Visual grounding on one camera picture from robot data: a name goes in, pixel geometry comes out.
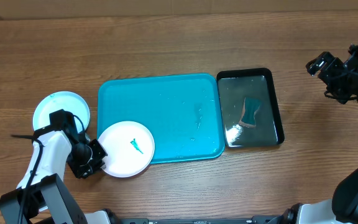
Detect green scrubbing sponge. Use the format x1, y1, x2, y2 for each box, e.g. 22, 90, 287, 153
239, 98, 261, 128

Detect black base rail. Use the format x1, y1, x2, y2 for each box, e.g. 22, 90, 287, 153
120, 215, 276, 224

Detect black rectangular water tray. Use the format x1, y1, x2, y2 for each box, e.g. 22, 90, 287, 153
216, 68, 285, 148

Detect teal plastic tray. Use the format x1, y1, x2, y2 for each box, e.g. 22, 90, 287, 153
97, 73, 225, 164

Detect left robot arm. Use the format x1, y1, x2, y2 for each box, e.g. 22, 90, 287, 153
0, 131, 122, 223

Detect light blue plate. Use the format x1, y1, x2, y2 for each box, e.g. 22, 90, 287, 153
32, 91, 91, 133

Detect pink white plate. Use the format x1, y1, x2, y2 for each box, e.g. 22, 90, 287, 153
98, 121, 155, 178

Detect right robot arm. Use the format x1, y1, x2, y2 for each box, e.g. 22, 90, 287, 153
271, 44, 358, 223

